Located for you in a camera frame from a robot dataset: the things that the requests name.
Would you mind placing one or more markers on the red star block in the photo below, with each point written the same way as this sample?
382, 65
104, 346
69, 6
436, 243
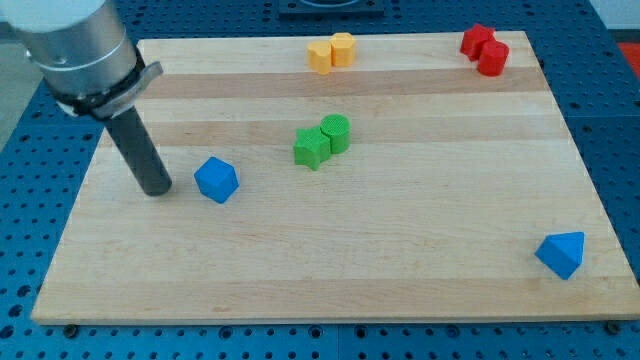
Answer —
473, 40

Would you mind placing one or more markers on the blue triangular prism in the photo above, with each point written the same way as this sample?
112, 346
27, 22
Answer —
562, 253

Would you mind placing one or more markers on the green star block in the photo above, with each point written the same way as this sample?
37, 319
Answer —
311, 148

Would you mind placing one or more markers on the red cylinder block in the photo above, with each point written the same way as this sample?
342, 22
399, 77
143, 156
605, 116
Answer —
493, 58

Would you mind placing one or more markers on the wooden board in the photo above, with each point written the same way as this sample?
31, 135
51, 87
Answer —
451, 182

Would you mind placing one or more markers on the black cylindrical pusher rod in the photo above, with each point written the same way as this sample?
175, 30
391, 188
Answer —
134, 143

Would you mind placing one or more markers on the yellow heart block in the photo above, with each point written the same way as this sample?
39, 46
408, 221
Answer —
319, 56

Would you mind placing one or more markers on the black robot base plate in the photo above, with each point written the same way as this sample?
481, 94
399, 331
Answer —
330, 7

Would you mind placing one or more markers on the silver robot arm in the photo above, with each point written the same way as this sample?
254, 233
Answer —
92, 68

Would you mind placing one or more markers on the green cylinder block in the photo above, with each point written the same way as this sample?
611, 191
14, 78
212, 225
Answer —
337, 128

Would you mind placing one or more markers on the yellow hexagon block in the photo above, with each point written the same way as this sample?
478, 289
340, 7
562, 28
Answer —
343, 46

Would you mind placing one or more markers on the blue cube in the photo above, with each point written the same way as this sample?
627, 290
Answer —
216, 180

